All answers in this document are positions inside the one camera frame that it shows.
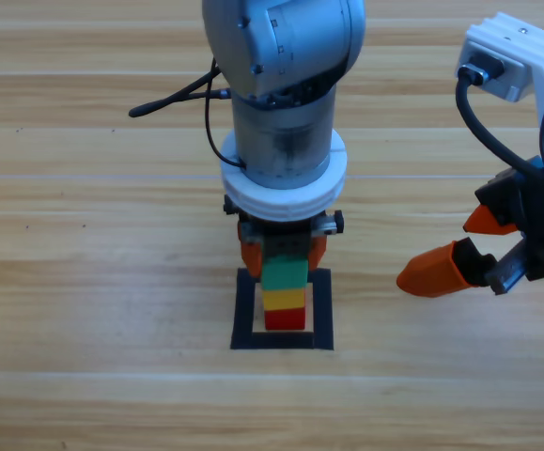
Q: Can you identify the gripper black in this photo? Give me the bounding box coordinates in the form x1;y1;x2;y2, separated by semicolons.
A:
223;194;346;279
396;157;544;300

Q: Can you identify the green cube block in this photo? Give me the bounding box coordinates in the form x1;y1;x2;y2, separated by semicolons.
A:
260;255;310;292

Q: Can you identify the yellow cube block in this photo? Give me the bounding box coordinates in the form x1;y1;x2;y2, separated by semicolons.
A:
261;287;306;312

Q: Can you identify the red cube block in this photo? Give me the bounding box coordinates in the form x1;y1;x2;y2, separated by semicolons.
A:
264;307;306;332

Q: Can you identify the black tape square outline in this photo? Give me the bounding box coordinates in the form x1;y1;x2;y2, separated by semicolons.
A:
229;266;335;352

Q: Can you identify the left thin black wire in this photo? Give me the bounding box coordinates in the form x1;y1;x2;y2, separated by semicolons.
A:
204;70;249;170

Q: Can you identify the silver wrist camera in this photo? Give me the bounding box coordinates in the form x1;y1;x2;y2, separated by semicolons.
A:
457;39;534;102

